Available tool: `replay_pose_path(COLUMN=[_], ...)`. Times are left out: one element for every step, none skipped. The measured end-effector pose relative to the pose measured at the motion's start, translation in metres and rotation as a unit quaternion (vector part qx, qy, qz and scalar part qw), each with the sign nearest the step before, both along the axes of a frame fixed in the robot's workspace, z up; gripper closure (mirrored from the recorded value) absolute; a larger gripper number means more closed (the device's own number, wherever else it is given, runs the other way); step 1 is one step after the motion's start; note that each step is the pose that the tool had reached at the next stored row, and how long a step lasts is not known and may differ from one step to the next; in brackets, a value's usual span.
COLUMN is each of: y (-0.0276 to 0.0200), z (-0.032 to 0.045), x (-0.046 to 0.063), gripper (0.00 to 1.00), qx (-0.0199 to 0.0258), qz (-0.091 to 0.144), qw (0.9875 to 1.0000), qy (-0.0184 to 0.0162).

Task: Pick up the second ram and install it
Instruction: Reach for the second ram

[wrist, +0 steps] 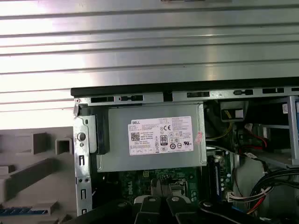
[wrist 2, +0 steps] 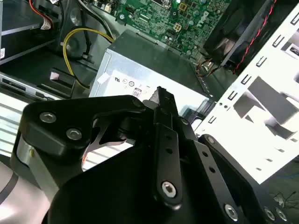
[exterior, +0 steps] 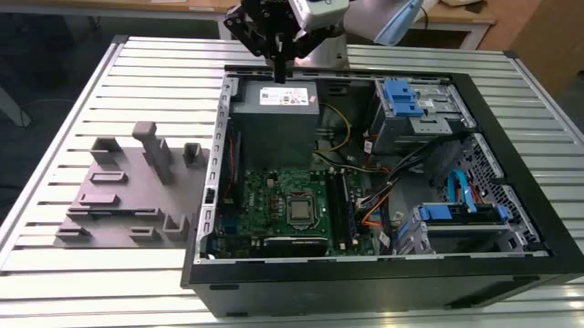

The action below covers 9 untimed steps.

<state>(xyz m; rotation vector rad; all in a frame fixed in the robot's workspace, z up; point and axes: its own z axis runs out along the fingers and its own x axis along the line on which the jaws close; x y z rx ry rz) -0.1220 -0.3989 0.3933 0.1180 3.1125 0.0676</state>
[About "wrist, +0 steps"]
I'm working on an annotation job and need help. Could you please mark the blue RAM stick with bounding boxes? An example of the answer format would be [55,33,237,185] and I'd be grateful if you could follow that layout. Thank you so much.
[0,206,49,215]

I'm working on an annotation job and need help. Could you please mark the CPU socket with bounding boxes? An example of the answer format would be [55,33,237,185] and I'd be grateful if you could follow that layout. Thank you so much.
[151,178,188,201]

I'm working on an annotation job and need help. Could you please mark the black open PC case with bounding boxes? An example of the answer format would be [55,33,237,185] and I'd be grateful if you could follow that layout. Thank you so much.
[71,80,299,224]

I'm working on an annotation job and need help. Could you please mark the coloured wire bundle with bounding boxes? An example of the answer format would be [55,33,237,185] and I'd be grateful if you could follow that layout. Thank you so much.
[228,186,299,215]

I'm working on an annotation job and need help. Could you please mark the grey power supply unit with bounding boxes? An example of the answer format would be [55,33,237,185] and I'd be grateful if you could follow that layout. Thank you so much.
[97,104,207,173]

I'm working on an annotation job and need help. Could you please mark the metal drive cage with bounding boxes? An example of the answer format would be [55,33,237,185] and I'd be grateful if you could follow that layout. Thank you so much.
[256,95,299,168]

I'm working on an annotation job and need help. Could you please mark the green motherboard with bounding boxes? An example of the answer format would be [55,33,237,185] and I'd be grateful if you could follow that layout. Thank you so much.
[102,150,234,210]

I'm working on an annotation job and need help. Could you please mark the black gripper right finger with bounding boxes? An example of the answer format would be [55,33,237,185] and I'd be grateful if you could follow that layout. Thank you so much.
[161,184,288,224]

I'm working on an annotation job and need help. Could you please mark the white power supply label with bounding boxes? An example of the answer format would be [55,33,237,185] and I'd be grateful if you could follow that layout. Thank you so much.
[128,116,194,156]

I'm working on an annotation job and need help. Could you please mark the yellow power wires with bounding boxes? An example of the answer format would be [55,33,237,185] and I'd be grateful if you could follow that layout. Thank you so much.
[223,110,234,142]

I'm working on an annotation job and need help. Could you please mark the grey parts rack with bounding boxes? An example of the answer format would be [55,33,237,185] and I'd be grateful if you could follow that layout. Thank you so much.
[0,127,78,224]

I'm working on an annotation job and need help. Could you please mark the black cable bundle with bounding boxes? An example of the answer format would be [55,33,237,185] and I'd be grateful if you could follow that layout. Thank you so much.
[249,168,299,215]

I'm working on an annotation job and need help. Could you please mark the black-clipped RAM slot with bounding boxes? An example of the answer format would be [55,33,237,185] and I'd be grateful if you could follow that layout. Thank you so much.
[213,158,217,202]
[208,158,212,202]

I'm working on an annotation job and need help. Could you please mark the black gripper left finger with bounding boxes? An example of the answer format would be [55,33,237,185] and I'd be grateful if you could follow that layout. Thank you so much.
[62,179,162,224]

